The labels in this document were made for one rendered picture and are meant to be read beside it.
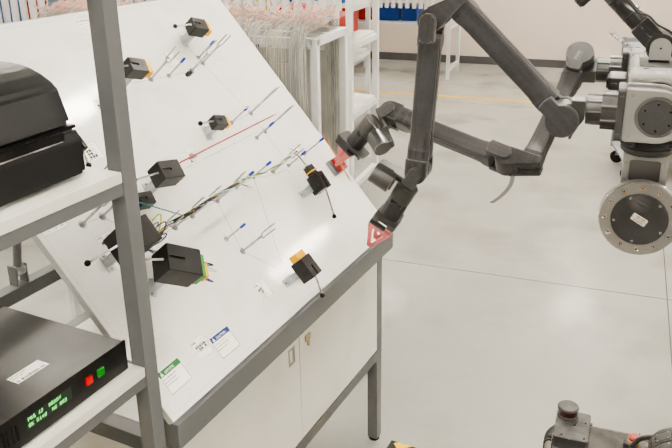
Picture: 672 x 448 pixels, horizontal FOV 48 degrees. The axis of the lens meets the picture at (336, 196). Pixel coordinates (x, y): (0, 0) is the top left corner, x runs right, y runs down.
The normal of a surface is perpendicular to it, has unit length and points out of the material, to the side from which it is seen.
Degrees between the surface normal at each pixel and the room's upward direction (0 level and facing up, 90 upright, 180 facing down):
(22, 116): 72
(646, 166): 90
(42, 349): 0
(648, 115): 90
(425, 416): 0
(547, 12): 90
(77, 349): 0
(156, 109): 49
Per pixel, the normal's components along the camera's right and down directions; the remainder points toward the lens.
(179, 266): 0.66, -0.51
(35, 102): 0.86, -0.17
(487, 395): -0.01, -0.94
